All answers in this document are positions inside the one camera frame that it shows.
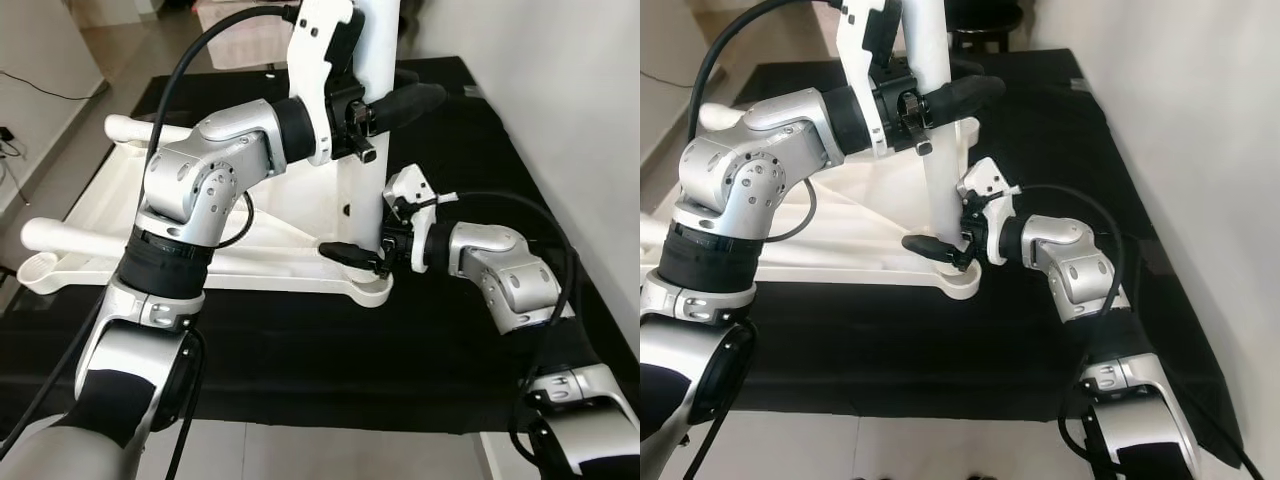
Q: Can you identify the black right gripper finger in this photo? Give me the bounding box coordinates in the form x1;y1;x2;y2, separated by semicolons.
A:
903;233;969;268
318;242;389;271

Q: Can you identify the black table cloth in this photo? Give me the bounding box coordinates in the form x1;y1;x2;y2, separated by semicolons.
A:
720;48;1249;471
0;55;640;436

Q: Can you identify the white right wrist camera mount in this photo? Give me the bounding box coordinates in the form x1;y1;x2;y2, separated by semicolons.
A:
383;163;461;229
958;157;1021;223

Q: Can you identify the pale checked cloth table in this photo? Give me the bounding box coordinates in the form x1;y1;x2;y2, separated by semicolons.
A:
195;0;301;71

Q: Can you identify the white plastic table top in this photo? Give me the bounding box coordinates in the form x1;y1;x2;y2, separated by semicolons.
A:
640;100;986;301
18;115;396;306

